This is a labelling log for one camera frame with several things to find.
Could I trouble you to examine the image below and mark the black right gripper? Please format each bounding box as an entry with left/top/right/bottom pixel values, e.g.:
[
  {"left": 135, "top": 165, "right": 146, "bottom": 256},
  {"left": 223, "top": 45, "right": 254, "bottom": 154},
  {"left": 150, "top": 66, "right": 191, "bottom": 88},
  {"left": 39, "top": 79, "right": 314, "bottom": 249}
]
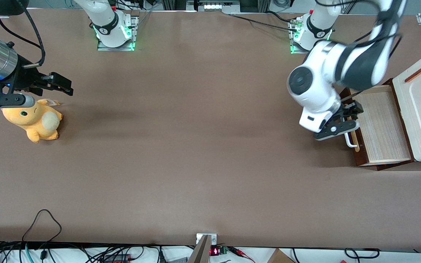
[{"left": 4, "top": 55, "right": 74, "bottom": 96}]

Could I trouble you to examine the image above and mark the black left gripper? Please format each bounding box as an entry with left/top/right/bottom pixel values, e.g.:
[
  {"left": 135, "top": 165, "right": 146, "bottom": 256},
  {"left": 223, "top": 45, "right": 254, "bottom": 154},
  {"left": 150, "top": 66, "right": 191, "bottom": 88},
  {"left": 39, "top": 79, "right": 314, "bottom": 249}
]
[{"left": 326, "top": 101, "right": 364, "bottom": 129}]

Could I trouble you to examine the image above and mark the dark wood drawer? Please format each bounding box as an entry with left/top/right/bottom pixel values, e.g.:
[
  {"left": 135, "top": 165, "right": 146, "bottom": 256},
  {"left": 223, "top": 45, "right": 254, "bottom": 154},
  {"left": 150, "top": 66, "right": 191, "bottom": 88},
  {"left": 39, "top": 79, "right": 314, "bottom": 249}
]
[{"left": 341, "top": 85, "right": 413, "bottom": 167}]

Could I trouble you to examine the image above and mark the white drawer handle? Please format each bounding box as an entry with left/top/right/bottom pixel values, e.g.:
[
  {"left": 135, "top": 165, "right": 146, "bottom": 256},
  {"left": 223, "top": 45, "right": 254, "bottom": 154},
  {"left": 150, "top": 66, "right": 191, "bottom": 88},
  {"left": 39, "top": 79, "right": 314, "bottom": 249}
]
[{"left": 345, "top": 131, "right": 359, "bottom": 149}]

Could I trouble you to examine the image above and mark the orange plush toy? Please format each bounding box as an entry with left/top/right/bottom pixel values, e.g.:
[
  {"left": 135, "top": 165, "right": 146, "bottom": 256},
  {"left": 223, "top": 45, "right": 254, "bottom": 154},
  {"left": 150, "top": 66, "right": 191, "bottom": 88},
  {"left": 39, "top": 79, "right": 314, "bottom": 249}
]
[{"left": 1, "top": 99, "right": 64, "bottom": 144}]

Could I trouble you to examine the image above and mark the brown wooden lid strip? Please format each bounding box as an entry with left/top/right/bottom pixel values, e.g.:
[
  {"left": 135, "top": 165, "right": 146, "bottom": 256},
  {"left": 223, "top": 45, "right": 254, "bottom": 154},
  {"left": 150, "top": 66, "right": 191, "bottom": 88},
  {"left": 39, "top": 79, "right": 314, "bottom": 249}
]
[{"left": 405, "top": 64, "right": 421, "bottom": 83}]

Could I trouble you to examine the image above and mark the brown cardboard piece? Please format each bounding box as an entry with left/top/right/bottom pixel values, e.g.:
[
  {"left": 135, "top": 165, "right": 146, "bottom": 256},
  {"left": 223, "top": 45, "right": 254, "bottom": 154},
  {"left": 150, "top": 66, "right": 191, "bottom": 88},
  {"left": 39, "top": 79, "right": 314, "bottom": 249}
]
[{"left": 267, "top": 248, "right": 296, "bottom": 263}]

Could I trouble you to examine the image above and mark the white lit device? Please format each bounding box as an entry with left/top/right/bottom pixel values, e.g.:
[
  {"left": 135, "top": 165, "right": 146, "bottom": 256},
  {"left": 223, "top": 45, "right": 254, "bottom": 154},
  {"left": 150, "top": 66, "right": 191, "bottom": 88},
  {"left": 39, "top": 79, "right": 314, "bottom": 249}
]
[{"left": 202, "top": 0, "right": 241, "bottom": 12}]

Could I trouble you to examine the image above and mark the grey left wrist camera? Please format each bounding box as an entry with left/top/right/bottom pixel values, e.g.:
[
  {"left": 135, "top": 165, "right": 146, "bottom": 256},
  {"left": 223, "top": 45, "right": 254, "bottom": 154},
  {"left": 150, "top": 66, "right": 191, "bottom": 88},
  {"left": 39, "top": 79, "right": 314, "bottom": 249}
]
[{"left": 313, "top": 121, "right": 360, "bottom": 142}]

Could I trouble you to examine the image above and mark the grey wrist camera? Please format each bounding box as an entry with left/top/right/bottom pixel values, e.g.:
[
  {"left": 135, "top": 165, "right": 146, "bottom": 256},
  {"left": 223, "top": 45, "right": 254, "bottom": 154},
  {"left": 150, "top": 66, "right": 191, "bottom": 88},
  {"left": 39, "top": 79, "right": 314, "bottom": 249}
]
[
  {"left": 313, "top": 121, "right": 360, "bottom": 142},
  {"left": 0, "top": 94, "right": 36, "bottom": 109}
]

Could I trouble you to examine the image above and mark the tan wooden handle backing strip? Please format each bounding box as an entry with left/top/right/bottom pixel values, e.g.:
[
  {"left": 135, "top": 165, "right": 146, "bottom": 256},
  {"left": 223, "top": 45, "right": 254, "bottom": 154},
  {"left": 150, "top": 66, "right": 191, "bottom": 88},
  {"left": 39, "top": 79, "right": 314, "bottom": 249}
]
[{"left": 347, "top": 116, "right": 361, "bottom": 153}]

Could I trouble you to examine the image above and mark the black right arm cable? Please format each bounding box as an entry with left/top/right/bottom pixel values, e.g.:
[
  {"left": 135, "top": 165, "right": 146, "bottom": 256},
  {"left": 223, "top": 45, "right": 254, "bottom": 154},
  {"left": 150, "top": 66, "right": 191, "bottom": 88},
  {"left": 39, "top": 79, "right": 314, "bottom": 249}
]
[{"left": 0, "top": 7, "right": 46, "bottom": 68}]

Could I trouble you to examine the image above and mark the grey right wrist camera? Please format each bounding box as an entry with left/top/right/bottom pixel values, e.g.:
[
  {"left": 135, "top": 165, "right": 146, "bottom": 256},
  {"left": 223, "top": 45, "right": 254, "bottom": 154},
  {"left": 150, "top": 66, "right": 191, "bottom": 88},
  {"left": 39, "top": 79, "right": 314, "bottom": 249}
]
[{"left": 0, "top": 94, "right": 36, "bottom": 109}]

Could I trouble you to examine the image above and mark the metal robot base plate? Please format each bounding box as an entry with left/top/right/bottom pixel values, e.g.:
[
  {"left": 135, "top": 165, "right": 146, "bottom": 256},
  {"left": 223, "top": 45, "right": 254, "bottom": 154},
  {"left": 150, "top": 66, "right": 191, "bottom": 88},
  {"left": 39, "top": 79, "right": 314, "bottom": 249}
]
[
  {"left": 97, "top": 15, "right": 139, "bottom": 52},
  {"left": 290, "top": 18, "right": 329, "bottom": 55}
]

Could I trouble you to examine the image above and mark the black cable across table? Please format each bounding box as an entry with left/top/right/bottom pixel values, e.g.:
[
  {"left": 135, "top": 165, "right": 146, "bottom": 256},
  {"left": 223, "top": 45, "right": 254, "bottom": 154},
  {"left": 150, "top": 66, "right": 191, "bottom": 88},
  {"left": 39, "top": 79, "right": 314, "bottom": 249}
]
[{"left": 228, "top": 13, "right": 299, "bottom": 32}]

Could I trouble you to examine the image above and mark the black looped cable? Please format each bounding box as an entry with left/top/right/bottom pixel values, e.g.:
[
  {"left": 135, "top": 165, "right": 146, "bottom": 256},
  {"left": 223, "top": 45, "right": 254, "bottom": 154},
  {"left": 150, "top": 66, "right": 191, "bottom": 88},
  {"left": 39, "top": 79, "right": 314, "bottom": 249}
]
[{"left": 22, "top": 209, "right": 62, "bottom": 244}]

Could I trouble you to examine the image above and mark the black cable loop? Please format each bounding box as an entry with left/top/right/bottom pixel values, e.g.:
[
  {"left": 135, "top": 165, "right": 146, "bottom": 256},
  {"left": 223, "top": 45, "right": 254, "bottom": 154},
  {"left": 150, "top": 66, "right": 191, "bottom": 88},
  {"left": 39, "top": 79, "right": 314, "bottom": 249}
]
[{"left": 344, "top": 247, "right": 381, "bottom": 259}]

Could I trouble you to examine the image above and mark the red wire pair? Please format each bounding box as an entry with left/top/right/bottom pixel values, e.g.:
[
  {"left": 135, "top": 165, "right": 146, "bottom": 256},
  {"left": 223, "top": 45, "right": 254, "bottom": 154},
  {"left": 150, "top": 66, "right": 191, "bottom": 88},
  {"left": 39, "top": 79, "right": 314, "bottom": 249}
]
[{"left": 231, "top": 247, "right": 255, "bottom": 263}]

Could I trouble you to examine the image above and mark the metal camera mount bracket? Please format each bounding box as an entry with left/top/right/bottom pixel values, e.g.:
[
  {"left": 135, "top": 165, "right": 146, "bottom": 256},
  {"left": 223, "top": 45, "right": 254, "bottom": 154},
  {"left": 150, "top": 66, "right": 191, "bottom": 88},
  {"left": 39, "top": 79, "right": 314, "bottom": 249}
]
[{"left": 187, "top": 233, "right": 218, "bottom": 263}]

